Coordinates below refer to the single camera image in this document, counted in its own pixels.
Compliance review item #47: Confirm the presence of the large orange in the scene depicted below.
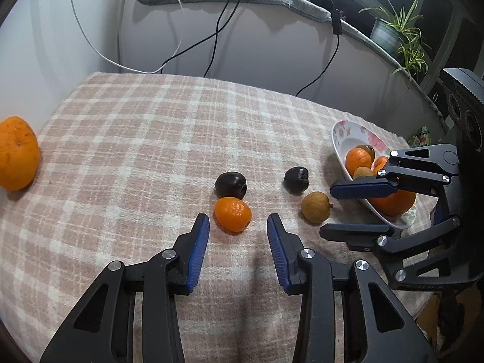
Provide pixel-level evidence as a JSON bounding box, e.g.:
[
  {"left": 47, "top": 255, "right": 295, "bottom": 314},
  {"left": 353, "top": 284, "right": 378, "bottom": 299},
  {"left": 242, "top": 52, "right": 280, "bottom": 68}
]
[
  {"left": 0, "top": 116, "right": 41, "bottom": 192},
  {"left": 365, "top": 191, "right": 417, "bottom": 217}
]

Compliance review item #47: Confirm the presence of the black ring light cable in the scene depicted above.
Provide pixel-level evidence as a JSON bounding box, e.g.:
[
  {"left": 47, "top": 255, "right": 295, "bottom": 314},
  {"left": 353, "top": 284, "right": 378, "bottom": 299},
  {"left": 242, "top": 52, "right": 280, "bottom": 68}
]
[{"left": 295, "top": 0, "right": 344, "bottom": 97}]

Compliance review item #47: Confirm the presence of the white cable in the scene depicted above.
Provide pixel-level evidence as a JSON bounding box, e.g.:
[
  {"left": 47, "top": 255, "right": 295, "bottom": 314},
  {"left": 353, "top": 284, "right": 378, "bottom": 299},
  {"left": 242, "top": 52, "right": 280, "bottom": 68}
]
[{"left": 67, "top": 0, "right": 185, "bottom": 74}]

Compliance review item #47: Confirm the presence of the spider plant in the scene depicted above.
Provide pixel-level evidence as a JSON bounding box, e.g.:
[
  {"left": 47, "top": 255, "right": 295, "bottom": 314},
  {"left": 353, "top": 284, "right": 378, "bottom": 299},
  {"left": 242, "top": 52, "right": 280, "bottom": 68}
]
[{"left": 357, "top": 0, "right": 432, "bottom": 91}]

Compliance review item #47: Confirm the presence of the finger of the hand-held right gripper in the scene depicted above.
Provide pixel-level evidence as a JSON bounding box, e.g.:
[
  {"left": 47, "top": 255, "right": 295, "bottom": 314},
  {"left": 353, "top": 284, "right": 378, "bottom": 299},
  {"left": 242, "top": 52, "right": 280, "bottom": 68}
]
[
  {"left": 330, "top": 144, "right": 460, "bottom": 199},
  {"left": 319, "top": 215, "right": 462, "bottom": 285}
]

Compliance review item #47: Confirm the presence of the white plant pot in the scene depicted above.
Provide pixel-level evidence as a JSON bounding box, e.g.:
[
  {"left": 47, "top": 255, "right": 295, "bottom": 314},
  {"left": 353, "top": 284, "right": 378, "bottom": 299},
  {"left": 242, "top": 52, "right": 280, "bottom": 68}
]
[{"left": 370, "top": 17, "right": 403, "bottom": 51}]

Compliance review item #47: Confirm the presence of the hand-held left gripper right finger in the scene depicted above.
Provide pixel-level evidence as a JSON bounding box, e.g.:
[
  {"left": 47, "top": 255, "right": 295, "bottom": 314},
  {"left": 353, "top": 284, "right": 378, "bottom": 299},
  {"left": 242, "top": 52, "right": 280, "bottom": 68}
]
[{"left": 267, "top": 214, "right": 439, "bottom": 363}]

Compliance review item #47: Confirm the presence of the white framed window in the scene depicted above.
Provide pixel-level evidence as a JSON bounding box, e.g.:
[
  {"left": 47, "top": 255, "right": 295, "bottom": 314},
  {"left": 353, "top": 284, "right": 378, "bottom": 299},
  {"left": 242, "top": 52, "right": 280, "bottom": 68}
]
[{"left": 340, "top": 0, "right": 484, "bottom": 122}]

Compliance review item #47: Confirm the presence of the green printed bag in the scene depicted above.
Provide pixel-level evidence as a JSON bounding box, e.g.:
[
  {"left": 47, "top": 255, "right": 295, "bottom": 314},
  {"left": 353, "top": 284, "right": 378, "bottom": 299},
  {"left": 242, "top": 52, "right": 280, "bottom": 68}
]
[{"left": 410, "top": 126, "right": 433, "bottom": 148}]

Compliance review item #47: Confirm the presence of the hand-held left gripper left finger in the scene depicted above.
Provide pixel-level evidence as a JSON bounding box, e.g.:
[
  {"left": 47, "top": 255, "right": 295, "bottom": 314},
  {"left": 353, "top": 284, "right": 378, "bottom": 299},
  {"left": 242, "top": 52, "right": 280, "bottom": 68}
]
[{"left": 40, "top": 214, "right": 210, "bottom": 363}]

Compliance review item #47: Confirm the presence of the dark purple fruit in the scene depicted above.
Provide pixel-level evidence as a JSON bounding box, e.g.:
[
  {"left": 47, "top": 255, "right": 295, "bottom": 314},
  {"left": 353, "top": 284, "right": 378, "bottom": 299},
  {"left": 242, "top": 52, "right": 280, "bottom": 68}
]
[
  {"left": 214, "top": 172, "right": 248, "bottom": 200},
  {"left": 283, "top": 167, "right": 311, "bottom": 196}
]

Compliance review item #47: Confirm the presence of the beige checkered blanket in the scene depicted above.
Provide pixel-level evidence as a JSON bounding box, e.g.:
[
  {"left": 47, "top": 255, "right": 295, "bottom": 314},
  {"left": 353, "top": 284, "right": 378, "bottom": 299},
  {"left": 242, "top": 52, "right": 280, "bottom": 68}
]
[{"left": 0, "top": 71, "right": 441, "bottom": 363}]

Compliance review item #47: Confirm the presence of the medium mandarin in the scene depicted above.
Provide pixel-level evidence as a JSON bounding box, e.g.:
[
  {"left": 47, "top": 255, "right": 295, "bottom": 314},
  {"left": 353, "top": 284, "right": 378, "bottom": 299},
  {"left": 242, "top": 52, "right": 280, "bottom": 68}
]
[{"left": 345, "top": 147, "right": 373, "bottom": 178}]

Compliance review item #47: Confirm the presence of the white floral plate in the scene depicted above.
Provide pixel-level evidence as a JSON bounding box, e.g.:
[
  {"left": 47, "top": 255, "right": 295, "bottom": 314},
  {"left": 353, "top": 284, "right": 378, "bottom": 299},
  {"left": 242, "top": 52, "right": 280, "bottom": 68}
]
[{"left": 332, "top": 120, "right": 417, "bottom": 230}]

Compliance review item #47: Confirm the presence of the white panel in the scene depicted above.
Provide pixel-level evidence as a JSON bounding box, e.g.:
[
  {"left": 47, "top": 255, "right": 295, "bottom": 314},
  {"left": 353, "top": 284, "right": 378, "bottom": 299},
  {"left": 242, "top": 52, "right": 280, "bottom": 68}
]
[{"left": 0, "top": 0, "right": 122, "bottom": 129}]

